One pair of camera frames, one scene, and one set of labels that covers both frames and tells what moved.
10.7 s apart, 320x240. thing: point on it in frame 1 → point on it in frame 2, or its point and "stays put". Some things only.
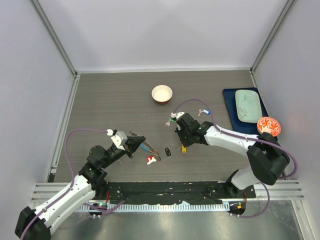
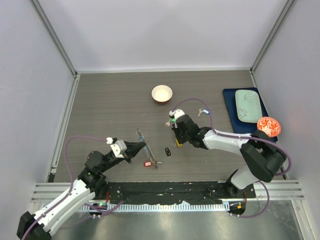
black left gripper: x=133 y=143 → x=133 y=148
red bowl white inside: x=162 y=94 stays put
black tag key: x=167 y=151 stays put
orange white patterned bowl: x=269 y=125 stays put
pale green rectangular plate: x=248 y=105 stays put
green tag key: x=168 y=123 stays put
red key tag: x=149 y=158 → x=147 y=163
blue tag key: x=204 y=111 stays put
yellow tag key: x=183 y=149 → x=179 y=145
